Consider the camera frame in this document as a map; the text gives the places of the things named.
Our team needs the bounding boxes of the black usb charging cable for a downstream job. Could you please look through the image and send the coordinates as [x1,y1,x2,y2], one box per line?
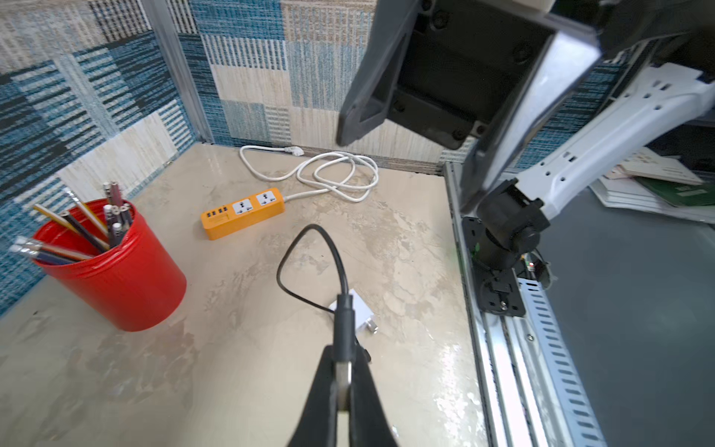
[276,223,359,415]

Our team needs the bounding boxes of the stack of papers outside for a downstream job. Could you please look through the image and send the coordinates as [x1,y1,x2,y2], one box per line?
[590,147,714,225]

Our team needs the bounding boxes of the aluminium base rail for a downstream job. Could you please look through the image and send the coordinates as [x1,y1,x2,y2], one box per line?
[443,162,606,446]

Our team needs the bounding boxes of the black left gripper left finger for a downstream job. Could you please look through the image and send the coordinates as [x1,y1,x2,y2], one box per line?
[288,346,338,447]

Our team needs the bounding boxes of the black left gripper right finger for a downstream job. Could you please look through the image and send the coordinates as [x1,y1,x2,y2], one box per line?
[349,346,398,447]

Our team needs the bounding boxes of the red pencil cup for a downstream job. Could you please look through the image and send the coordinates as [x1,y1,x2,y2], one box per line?
[34,203,187,332]

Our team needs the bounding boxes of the orange power strip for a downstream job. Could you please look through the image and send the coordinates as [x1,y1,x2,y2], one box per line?
[200,188,285,240]

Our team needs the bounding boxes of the white usb charger cube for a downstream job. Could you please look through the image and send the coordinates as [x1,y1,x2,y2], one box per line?
[349,289,378,335]

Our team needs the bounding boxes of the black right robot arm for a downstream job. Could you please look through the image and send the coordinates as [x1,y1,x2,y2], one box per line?
[336,1,714,317]

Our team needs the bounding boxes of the pencils in red cup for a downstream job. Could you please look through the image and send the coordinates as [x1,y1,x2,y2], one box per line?
[7,182,134,266]

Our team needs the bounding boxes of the white power strip cord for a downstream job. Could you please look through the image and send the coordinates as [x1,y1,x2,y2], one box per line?
[238,144,381,205]

